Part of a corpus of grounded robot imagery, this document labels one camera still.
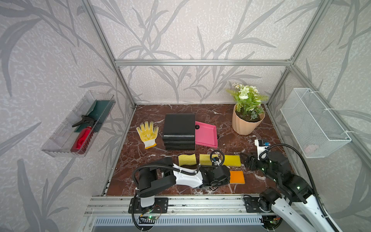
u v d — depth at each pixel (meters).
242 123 0.89
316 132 0.61
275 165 0.52
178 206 0.75
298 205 0.47
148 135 1.02
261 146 0.62
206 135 1.02
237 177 0.82
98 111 0.76
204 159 0.89
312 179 0.49
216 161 0.77
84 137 0.59
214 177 0.63
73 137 0.63
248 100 0.85
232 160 0.79
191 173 0.53
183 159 0.89
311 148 0.71
